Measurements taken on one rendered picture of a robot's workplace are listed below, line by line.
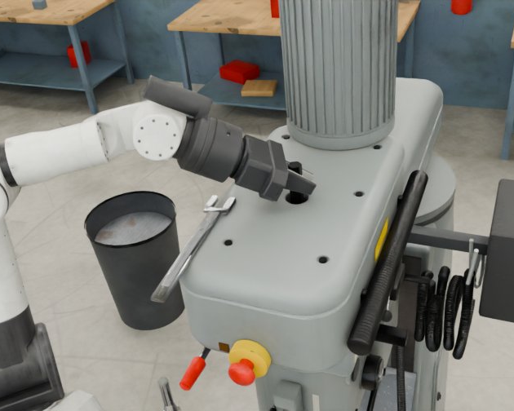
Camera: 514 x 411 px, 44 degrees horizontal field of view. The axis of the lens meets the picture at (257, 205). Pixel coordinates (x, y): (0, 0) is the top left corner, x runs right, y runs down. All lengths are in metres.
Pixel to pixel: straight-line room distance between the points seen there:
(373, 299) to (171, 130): 0.38
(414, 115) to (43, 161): 0.91
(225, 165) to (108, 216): 2.63
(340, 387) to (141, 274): 2.19
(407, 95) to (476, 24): 3.68
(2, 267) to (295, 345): 0.43
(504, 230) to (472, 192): 3.22
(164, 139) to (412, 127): 0.75
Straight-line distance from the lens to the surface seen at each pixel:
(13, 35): 7.35
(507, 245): 1.24
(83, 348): 3.59
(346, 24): 1.04
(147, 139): 0.88
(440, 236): 1.36
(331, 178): 1.06
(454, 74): 5.45
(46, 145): 0.93
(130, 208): 3.55
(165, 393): 1.53
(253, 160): 0.93
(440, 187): 1.64
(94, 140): 0.92
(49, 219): 4.66
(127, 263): 3.22
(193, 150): 0.91
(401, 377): 1.14
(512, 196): 1.34
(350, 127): 1.11
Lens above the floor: 2.46
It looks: 35 degrees down
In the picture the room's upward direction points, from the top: 6 degrees counter-clockwise
